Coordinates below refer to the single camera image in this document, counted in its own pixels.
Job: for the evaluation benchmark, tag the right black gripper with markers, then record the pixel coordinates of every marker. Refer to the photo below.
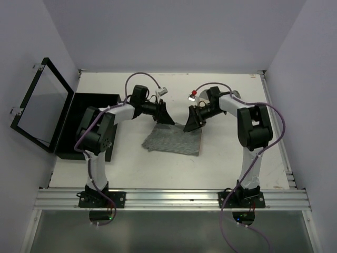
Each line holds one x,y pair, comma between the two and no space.
195,119

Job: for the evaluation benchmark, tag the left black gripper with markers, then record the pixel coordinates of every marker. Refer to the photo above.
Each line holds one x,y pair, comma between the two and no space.
161,114

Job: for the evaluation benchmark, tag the grey striped underwear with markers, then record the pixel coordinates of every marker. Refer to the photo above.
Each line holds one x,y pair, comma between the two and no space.
172,139

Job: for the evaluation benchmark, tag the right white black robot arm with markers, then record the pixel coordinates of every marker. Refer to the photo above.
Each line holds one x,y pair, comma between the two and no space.
254,132

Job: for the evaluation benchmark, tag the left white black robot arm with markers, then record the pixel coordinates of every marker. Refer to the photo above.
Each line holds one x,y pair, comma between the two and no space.
94,137

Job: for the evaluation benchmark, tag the grey and cream sock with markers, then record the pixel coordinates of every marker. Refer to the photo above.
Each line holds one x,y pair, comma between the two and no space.
203,97

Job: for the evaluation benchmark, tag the black open storage case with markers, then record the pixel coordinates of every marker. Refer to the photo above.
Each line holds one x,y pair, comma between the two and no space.
51,111

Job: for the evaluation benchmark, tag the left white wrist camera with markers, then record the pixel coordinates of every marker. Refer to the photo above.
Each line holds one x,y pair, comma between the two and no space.
161,91

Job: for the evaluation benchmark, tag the aluminium right side rail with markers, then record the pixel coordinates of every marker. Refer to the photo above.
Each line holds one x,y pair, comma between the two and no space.
278,128

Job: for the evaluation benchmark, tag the aluminium rail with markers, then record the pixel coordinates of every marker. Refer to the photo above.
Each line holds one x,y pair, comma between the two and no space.
278,128
173,200

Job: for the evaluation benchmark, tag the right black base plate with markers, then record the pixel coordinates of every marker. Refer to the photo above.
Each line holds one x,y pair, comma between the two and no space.
239,202

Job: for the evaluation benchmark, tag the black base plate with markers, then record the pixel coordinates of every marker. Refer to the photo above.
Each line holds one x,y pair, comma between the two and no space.
96,200
239,202

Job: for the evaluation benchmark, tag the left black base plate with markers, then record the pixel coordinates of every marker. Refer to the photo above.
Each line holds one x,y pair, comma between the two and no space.
96,200

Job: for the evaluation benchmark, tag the aluminium front rail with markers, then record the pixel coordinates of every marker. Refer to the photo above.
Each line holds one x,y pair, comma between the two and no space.
173,200

